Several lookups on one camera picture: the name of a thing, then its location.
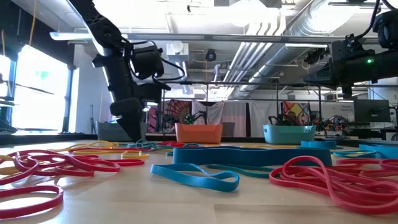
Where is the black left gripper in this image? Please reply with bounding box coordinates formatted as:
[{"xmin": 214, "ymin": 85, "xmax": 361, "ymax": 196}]
[{"xmin": 91, "ymin": 49, "xmax": 172, "ymax": 142}]

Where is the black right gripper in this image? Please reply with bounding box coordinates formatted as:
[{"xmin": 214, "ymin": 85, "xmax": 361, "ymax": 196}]
[{"xmin": 303, "ymin": 33, "xmax": 398, "ymax": 100}]

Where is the teal rubber band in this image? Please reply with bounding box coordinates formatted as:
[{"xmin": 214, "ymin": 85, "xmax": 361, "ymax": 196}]
[
  {"xmin": 332, "ymin": 149, "xmax": 377, "ymax": 158},
  {"xmin": 119, "ymin": 139, "xmax": 175, "ymax": 153},
  {"xmin": 164, "ymin": 142, "xmax": 201, "ymax": 156},
  {"xmin": 206, "ymin": 164, "xmax": 276, "ymax": 179}
]

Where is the wide blue rubber band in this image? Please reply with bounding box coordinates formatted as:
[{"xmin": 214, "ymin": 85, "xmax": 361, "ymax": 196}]
[
  {"xmin": 172, "ymin": 146, "xmax": 333, "ymax": 167},
  {"xmin": 359, "ymin": 143, "xmax": 398, "ymax": 160},
  {"xmin": 300, "ymin": 140, "xmax": 338, "ymax": 150}
]

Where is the light blue rubber band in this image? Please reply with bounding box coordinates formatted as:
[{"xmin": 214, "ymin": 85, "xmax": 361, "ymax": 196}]
[{"xmin": 150, "ymin": 163, "xmax": 241, "ymax": 193}]

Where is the grey plastic basket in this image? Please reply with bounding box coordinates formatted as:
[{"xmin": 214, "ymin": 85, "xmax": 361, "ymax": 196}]
[{"xmin": 96, "ymin": 121, "xmax": 149, "ymax": 142}]

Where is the colourful geometric cloth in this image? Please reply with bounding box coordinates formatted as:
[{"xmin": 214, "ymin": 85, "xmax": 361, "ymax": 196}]
[{"xmin": 282, "ymin": 101, "xmax": 311, "ymax": 125}]

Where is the dark red patterned cloth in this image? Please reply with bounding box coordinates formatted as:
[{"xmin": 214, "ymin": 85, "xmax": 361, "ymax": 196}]
[{"xmin": 164, "ymin": 99, "xmax": 192, "ymax": 126}]

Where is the black computer monitor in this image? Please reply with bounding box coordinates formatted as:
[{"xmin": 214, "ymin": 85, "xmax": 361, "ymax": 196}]
[{"xmin": 353, "ymin": 99, "xmax": 391, "ymax": 123}]

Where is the teal plastic basket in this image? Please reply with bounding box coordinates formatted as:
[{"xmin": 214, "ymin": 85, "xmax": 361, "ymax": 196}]
[{"xmin": 262, "ymin": 124, "xmax": 317, "ymax": 145}]

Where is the orange plastic basket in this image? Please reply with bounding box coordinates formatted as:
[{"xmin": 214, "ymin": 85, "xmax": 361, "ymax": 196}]
[{"xmin": 174, "ymin": 123, "xmax": 224, "ymax": 144}]

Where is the white hanging cloth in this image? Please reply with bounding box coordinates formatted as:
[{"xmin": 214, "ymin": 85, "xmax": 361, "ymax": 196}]
[
  {"xmin": 248, "ymin": 101, "xmax": 284, "ymax": 138},
  {"xmin": 223, "ymin": 101, "xmax": 249, "ymax": 138},
  {"xmin": 191, "ymin": 101, "xmax": 225, "ymax": 126}
]

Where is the black metal rack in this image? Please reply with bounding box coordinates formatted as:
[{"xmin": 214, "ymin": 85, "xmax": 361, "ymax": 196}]
[{"xmin": 161, "ymin": 81, "xmax": 398, "ymax": 138}]

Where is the grey bin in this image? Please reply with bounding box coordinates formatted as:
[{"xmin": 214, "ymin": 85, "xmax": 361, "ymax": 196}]
[{"xmin": 222, "ymin": 122, "xmax": 236, "ymax": 138}]

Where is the grey metal crossbeam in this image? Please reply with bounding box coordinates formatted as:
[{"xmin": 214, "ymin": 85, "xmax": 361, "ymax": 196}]
[{"xmin": 49, "ymin": 32, "xmax": 380, "ymax": 44}]

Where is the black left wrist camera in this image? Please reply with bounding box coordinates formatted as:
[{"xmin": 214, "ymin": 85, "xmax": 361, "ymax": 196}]
[{"xmin": 132, "ymin": 45, "xmax": 165, "ymax": 80}]

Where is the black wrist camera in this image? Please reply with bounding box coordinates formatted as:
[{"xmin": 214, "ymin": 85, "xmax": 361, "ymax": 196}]
[
  {"xmin": 132, "ymin": 45, "xmax": 165, "ymax": 80},
  {"xmin": 372, "ymin": 9, "xmax": 398, "ymax": 50}
]

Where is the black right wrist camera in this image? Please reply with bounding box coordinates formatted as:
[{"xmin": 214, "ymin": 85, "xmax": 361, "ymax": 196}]
[{"xmin": 372, "ymin": 9, "xmax": 398, "ymax": 50}]

